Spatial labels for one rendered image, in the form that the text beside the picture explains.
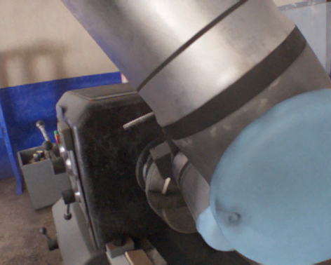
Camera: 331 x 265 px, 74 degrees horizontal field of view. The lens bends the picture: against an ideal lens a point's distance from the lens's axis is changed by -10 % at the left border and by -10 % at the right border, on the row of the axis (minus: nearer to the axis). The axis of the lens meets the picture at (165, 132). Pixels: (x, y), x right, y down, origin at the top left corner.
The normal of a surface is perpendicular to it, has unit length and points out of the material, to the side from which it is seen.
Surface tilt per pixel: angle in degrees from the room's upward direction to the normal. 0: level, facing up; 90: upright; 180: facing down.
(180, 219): 90
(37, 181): 90
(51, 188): 90
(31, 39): 90
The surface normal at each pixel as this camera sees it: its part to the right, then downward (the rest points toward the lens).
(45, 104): 0.49, 0.21
